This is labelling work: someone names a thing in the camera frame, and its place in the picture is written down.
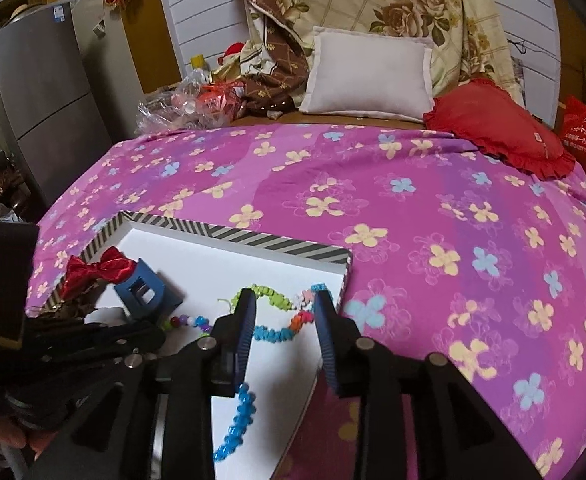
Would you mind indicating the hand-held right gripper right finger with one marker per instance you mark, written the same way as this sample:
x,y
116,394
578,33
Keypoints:
x,y
325,330

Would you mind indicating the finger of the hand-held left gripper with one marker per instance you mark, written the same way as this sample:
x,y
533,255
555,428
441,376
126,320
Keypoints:
x,y
103,337

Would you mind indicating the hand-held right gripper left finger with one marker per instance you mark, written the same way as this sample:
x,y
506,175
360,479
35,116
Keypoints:
x,y
245,330

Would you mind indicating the blue hair claw clip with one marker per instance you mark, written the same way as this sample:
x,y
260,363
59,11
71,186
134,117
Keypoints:
x,y
148,310

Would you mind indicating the red satin hair bow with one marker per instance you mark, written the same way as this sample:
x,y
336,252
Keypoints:
x,y
108,267

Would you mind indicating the striped cardboard box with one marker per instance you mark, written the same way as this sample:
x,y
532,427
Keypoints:
x,y
183,260

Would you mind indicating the leopard print hair bow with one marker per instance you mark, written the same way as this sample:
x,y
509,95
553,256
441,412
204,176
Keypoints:
x,y
73,305

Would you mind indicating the pink floral bedsheet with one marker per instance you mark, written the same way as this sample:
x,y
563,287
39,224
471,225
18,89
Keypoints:
x,y
423,210

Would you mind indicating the grey refrigerator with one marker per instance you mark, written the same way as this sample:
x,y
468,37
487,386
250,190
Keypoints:
x,y
48,100

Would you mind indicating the clear plastic bag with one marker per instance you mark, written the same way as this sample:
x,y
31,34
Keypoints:
x,y
173,110

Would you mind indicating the grey cabinet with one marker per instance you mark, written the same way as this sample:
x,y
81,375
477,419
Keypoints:
x,y
108,70

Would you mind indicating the white pillow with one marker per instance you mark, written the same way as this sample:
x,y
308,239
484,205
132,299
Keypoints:
x,y
368,75

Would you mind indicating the red ruffled pillow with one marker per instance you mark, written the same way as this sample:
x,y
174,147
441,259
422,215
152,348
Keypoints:
x,y
498,130

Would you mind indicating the brown patterned quilt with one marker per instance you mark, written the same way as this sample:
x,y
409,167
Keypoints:
x,y
273,60

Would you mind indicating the yellow bottle cap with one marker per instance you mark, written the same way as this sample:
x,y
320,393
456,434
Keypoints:
x,y
198,62

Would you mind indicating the red plush toy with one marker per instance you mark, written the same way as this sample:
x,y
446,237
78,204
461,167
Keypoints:
x,y
233,50

